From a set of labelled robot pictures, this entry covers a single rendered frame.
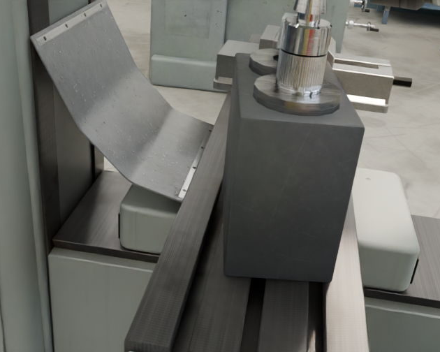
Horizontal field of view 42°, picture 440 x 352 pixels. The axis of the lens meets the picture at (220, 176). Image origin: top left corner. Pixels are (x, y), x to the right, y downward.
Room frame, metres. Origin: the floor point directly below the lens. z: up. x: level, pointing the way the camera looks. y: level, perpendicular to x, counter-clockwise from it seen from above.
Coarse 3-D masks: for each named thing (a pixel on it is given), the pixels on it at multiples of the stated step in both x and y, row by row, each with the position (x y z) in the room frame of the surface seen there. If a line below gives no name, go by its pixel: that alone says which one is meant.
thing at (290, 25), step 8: (296, 16) 0.58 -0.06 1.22; (288, 24) 0.55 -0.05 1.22; (296, 24) 0.54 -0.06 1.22; (304, 24) 0.54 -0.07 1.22; (312, 24) 0.55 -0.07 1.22; (320, 24) 0.55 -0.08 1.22; (328, 24) 0.55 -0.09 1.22; (288, 32) 0.55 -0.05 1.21; (296, 32) 0.54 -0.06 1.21; (304, 32) 0.54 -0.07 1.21; (312, 32) 0.54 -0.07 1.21; (320, 32) 0.54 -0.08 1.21; (328, 32) 0.55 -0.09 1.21
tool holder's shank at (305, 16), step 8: (296, 0) 0.56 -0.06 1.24; (304, 0) 0.55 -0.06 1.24; (312, 0) 0.55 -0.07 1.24; (320, 0) 0.55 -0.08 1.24; (296, 8) 0.55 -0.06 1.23; (304, 8) 0.55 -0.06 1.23; (312, 8) 0.55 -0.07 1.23; (320, 8) 0.55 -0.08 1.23; (304, 16) 0.55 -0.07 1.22; (312, 16) 0.55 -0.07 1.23; (320, 16) 0.56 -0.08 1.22
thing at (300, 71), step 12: (288, 36) 0.55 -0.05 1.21; (300, 36) 0.54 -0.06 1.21; (288, 48) 0.55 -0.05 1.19; (300, 48) 0.54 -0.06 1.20; (312, 48) 0.54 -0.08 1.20; (324, 48) 0.55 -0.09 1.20; (288, 60) 0.54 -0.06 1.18; (300, 60) 0.54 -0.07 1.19; (312, 60) 0.54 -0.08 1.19; (324, 60) 0.55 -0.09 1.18; (288, 72) 0.54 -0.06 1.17; (300, 72) 0.54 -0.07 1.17; (312, 72) 0.54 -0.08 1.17; (276, 84) 0.56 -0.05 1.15; (288, 84) 0.54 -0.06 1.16; (300, 84) 0.54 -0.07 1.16; (312, 84) 0.54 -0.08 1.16
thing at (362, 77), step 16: (272, 32) 1.16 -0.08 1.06; (224, 48) 1.16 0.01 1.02; (240, 48) 1.17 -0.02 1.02; (256, 48) 1.18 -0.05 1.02; (224, 64) 1.11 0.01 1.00; (336, 64) 1.11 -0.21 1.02; (352, 64) 1.15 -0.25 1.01; (368, 64) 1.15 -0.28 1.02; (384, 64) 1.14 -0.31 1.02; (224, 80) 1.11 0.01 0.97; (352, 80) 1.08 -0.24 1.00; (368, 80) 1.07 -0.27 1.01; (384, 80) 1.07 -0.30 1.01; (352, 96) 1.07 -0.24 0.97; (368, 96) 1.07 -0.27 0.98; (384, 96) 1.07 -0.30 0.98; (384, 112) 1.05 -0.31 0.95
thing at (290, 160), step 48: (240, 96) 0.56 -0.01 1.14; (288, 96) 0.53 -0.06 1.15; (336, 96) 0.54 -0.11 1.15; (240, 144) 0.50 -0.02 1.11; (288, 144) 0.50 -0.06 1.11; (336, 144) 0.50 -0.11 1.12; (240, 192) 0.50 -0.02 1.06; (288, 192) 0.50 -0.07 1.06; (336, 192) 0.50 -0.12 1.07; (240, 240) 0.50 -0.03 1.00; (288, 240) 0.50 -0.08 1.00; (336, 240) 0.50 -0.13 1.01
